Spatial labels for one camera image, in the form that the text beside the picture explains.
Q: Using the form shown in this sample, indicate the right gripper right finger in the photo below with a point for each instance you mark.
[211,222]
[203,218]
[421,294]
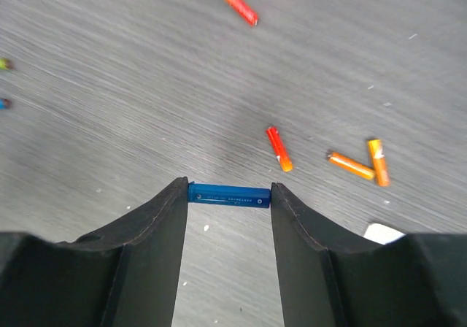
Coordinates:
[329,276]

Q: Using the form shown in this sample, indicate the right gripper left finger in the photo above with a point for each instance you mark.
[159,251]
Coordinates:
[125,273]

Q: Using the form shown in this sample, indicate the white battery cover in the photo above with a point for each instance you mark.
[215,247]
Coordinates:
[382,234]

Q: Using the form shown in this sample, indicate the blue battery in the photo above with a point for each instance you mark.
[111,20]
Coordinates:
[5,103]
[228,195]

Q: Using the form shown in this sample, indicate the red battery middle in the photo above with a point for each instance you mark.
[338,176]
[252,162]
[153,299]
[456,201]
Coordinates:
[279,149]

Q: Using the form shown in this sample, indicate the red battery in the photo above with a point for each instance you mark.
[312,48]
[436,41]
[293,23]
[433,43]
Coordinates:
[279,149]
[246,11]

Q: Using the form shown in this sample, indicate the green battery left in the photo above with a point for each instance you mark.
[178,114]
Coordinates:
[6,64]

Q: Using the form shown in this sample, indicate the red battery far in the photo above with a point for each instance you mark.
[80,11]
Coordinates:
[246,11]

